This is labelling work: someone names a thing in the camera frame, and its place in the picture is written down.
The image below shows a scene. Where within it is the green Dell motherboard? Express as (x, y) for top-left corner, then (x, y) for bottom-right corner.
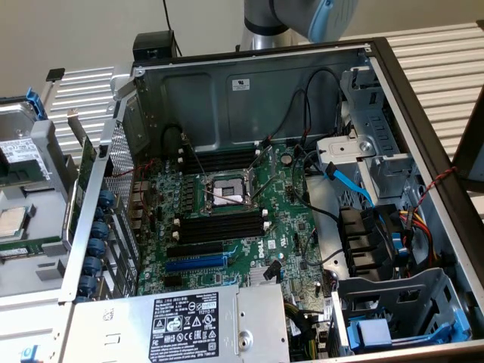
(134, 141), (334, 299)

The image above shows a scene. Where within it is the grey parts rack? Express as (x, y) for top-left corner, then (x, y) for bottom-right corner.
(0, 96), (80, 303)

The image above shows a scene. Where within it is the silver power supply unit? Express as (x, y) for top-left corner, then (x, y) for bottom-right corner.
(62, 283), (291, 363)

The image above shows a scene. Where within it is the metal disk bay cage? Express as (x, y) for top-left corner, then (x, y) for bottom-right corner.
(315, 67), (420, 203)

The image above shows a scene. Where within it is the open metal PC case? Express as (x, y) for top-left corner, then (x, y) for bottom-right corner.
(58, 36), (484, 363)

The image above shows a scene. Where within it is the black box device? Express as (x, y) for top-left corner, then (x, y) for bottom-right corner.
(132, 31), (179, 61)

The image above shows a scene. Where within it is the black hanging cable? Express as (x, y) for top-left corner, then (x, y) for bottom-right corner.
(161, 0), (184, 57)

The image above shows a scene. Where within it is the coloured power wire bundle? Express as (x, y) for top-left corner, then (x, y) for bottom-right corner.
(399, 209), (443, 268)

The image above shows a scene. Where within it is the blue plug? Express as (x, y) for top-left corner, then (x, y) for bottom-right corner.
(391, 230), (408, 259)

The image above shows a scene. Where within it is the thick black wire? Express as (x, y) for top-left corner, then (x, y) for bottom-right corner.
(293, 145), (341, 224)

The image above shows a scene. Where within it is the flat blue data wire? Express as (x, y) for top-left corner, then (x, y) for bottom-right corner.
(324, 161), (379, 209)

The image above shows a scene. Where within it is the black looped wire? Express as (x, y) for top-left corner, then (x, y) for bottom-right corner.
(161, 123), (187, 160)

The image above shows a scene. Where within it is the silver finned heat sink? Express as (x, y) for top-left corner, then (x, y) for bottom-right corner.
(248, 264), (283, 287)

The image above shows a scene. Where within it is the hard disk with blue bracket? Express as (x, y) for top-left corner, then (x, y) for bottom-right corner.
(0, 87), (49, 128)

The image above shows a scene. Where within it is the black wire plug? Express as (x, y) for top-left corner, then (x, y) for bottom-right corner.
(263, 259), (284, 281)

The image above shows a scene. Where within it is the silver CPU chip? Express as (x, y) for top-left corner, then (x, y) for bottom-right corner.
(0, 206), (30, 242)

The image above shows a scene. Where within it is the small blue clip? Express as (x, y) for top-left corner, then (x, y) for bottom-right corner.
(19, 344), (39, 363)

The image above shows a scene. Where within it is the metal locking lever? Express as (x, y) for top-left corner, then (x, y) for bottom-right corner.
(180, 132), (209, 182)
(256, 168), (284, 201)

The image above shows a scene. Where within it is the blue expansion slot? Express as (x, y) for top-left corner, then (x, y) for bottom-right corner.
(164, 253), (229, 271)

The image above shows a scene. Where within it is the black plastic bracket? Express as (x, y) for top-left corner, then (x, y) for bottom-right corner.
(337, 205), (400, 283)

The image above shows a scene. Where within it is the thin black wire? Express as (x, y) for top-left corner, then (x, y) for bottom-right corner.
(304, 67), (347, 137)
(268, 88), (314, 148)

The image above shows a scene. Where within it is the hard disk with white label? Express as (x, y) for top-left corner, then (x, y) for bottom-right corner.
(0, 138), (53, 178)

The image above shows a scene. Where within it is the CPU socket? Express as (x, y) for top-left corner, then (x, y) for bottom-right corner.
(202, 172), (264, 216)

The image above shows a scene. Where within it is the green graphics card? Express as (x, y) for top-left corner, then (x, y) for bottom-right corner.
(64, 108), (98, 245)

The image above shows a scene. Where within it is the red and black twisted wire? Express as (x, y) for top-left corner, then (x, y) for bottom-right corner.
(112, 157), (157, 207)
(414, 165), (459, 213)

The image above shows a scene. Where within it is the metal socket cover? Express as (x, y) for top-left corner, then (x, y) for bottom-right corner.
(244, 146), (274, 207)

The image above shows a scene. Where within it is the black framed panel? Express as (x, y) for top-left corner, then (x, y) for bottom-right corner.
(451, 85), (484, 194)

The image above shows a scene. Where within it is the grey disk bay cage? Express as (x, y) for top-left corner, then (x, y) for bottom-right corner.
(331, 267), (473, 358)

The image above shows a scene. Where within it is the blue disk carrier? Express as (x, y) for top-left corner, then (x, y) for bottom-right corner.
(346, 298), (473, 355)

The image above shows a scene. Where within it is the long black expansion slot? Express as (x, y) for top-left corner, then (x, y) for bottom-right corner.
(166, 240), (225, 259)

